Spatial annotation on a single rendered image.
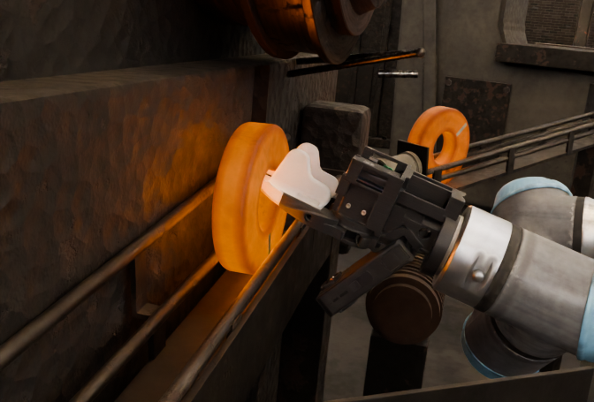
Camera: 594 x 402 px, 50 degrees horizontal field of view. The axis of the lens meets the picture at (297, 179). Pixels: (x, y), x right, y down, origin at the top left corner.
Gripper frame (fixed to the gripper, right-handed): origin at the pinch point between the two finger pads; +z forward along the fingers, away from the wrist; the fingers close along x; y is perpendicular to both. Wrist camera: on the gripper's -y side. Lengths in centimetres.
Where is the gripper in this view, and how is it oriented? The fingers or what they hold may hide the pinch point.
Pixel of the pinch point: (257, 179)
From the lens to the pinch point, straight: 66.7
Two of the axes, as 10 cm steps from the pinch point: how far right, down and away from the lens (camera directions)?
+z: -9.0, -4.1, 1.6
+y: 3.5, -8.9, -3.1
